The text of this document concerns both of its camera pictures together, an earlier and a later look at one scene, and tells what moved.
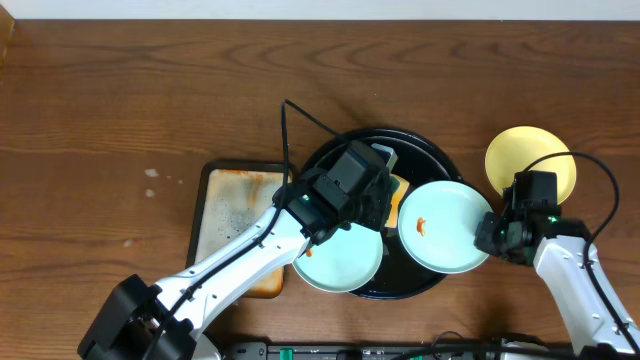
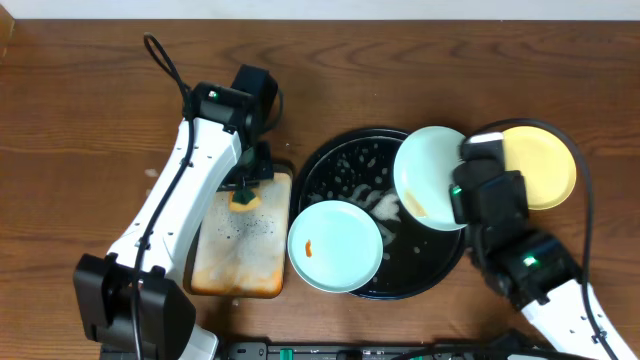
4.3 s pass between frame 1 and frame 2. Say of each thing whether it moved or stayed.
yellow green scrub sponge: moved
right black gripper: moved
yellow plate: stayed
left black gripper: moved
